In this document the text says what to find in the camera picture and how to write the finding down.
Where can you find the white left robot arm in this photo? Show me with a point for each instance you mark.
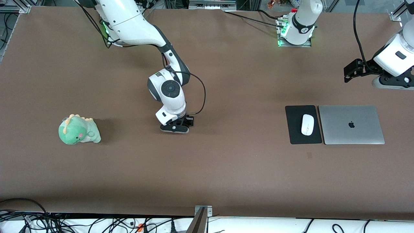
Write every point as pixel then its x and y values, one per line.
pixel 304 19

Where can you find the metal table edge bracket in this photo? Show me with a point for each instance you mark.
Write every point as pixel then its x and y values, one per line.
pixel 200 220

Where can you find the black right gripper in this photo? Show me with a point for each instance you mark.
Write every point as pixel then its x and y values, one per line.
pixel 186 120

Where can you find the silver closed laptop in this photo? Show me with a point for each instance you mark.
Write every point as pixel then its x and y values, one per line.
pixel 339 129

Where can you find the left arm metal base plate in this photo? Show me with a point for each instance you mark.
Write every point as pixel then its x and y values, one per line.
pixel 281 44

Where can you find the white computer mouse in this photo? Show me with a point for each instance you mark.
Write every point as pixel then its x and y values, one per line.
pixel 307 124

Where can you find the grey metal box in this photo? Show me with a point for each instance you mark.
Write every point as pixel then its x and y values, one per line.
pixel 212 5

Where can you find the green dinosaur plush toy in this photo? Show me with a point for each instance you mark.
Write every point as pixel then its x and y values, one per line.
pixel 77 132

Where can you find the aluminium frame profile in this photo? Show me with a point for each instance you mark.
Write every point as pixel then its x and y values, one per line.
pixel 16 8
pixel 396 15

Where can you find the black mouse pad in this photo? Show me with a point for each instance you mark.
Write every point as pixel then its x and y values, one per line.
pixel 292 129

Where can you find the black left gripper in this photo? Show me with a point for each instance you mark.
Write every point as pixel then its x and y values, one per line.
pixel 367 67

